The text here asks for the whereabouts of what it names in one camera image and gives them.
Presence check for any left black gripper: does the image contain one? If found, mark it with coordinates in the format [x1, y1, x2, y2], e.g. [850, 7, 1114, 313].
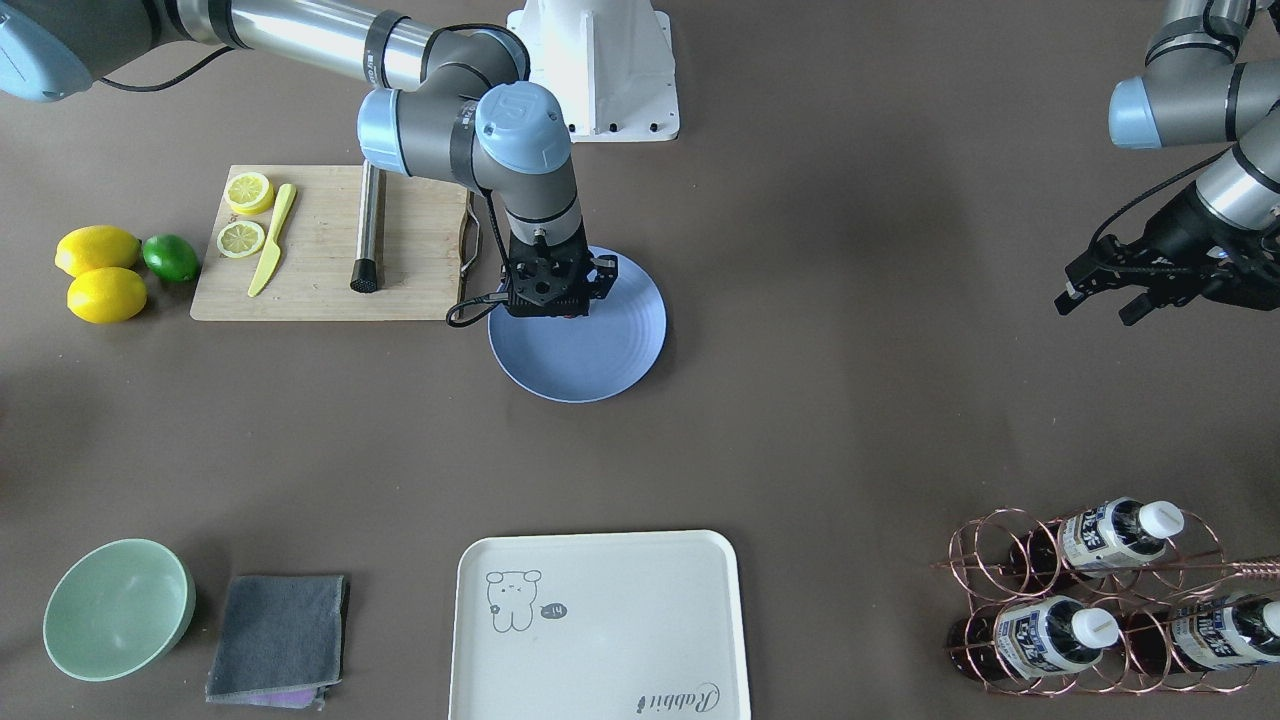
[1053, 184, 1277, 325]

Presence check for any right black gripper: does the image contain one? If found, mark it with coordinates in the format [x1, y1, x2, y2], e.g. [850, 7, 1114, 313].
[504, 228, 620, 318]

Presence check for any blue plate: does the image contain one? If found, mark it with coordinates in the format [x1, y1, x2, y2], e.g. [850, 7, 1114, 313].
[486, 254, 667, 404]

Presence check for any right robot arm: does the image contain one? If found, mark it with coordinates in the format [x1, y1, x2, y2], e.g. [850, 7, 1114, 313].
[3, 1, 620, 318]

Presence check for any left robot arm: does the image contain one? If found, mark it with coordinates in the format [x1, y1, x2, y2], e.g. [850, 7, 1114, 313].
[1055, 1, 1279, 325]

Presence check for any wooden cutting board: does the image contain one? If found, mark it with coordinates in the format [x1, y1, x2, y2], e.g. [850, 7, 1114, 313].
[189, 164, 467, 322]

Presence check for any steel muddler black tip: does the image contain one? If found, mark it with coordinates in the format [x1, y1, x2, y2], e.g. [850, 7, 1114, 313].
[349, 160, 384, 293]

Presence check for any drink bottle top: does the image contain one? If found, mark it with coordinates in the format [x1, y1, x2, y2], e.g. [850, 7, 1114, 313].
[1006, 497, 1187, 593]

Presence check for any drink bottle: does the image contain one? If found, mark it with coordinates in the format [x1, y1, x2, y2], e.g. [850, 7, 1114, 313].
[1123, 592, 1279, 675]
[1006, 497, 1187, 593]
[945, 594, 1121, 684]

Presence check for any yellow plastic knife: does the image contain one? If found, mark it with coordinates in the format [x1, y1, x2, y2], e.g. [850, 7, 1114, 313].
[247, 183, 297, 297]

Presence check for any lemon slice lower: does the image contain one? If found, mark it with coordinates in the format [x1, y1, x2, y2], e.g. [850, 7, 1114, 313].
[215, 220, 266, 259]

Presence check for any lemon slice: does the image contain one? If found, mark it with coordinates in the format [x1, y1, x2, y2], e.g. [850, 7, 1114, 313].
[221, 170, 275, 217]
[215, 220, 266, 259]

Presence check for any lemon slice upper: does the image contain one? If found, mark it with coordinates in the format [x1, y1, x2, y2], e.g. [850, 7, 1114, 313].
[221, 170, 275, 217]

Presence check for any cream rabbit tray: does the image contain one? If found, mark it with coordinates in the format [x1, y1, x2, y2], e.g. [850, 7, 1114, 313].
[448, 530, 753, 719]

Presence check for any drink bottle bottom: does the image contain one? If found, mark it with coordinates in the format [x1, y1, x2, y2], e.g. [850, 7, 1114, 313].
[1123, 592, 1279, 675]
[945, 594, 1121, 684]

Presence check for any green lime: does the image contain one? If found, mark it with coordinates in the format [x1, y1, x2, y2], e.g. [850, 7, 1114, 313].
[140, 234, 201, 283]

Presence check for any grey folded cloth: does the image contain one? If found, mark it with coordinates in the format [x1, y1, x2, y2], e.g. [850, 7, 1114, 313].
[205, 575, 348, 710]

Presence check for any yellow lemon lower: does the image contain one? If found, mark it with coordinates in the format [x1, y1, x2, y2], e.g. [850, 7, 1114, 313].
[67, 266, 148, 324]

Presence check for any yellow lemon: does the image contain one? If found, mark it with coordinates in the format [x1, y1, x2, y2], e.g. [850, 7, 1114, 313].
[54, 224, 141, 278]
[67, 266, 148, 324]

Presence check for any yellow lemon upper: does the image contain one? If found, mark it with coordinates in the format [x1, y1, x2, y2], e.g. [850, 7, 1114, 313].
[54, 224, 141, 278]

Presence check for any green bowl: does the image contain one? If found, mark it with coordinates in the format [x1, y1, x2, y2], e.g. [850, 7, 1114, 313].
[42, 538, 196, 682]

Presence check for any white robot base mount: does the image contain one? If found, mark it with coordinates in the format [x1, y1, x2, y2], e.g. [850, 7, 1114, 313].
[506, 1, 681, 143]

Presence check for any copper wire bottle rack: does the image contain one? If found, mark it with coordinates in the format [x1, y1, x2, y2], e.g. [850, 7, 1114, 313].
[938, 507, 1277, 698]

